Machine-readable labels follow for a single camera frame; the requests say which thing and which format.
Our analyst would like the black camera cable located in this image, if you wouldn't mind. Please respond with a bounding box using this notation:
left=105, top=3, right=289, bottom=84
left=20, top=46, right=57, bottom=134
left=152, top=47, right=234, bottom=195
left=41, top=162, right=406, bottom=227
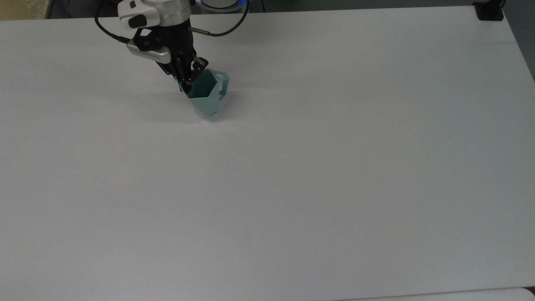
left=94, top=0, right=135, bottom=45

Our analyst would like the teal faceted plastic cup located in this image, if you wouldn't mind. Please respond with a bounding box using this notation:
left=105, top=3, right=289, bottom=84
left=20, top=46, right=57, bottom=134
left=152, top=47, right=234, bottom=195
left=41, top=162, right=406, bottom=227
left=180, top=69, right=230, bottom=122

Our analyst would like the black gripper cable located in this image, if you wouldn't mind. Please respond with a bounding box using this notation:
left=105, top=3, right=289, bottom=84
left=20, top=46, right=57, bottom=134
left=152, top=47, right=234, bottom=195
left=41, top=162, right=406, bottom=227
left=187, top=0, right=251, bottom=38

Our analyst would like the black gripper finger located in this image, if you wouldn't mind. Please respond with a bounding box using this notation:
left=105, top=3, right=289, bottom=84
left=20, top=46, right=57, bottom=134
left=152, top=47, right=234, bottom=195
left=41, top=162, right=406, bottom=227
left=173, top=62, right=193, bottom=95
left=187, top=56, right=209, bottom=83

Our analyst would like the black table clamp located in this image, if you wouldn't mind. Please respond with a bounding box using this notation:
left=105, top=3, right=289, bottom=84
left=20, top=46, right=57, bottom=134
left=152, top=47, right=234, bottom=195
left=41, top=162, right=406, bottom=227
left=473, top=0, right=506, bottom=21

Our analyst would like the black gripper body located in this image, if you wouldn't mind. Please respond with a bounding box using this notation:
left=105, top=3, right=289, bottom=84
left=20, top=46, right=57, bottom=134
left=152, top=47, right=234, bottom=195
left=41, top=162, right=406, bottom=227
left=133, top=20, right=198, bottom=80

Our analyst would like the silver depth camera bar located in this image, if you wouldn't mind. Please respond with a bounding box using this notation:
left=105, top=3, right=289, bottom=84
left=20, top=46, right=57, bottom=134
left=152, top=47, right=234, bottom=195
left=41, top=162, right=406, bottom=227
left=126, top=39, right=171, bottom=64

